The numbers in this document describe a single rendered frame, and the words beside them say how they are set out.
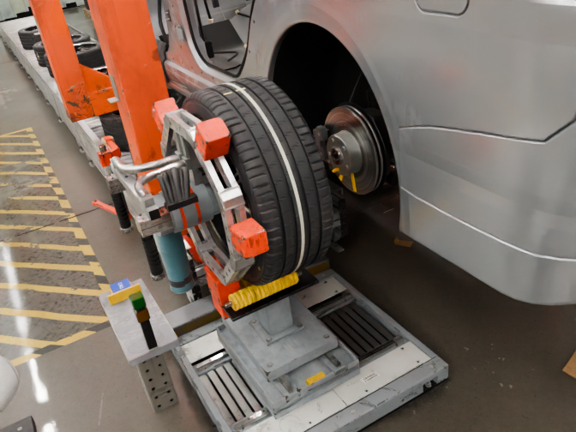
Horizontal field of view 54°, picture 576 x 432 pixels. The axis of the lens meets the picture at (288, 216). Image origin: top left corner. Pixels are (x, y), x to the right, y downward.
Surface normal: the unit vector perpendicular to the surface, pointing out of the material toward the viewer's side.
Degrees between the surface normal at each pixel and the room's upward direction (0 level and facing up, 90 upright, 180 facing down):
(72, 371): 0
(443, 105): 90
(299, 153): 57
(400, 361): 0
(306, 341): 0
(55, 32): 90
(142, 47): 90
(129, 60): 90
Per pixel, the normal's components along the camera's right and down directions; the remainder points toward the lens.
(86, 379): -0.13, -0.86
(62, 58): 0.49, 0.38
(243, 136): 0.22, -0.41
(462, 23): -0.86, 0.34
